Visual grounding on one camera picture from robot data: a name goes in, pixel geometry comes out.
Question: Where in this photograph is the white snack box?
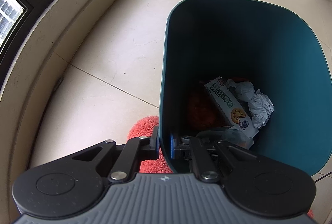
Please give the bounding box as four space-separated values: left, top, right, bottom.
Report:
204 77 258 138

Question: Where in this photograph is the red shaggy rug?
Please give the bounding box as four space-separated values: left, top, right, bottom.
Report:
127 116 173 173

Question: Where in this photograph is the teal plastic trash bin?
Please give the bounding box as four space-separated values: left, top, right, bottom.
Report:
159 0 331 175

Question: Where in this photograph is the crumpled white paper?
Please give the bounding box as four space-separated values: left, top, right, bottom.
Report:
226 79 274 129

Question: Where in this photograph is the red plastic wrapper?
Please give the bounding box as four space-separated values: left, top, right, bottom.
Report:
188 104 216 126

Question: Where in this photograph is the black cable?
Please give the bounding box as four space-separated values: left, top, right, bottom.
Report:
313 171 332 184

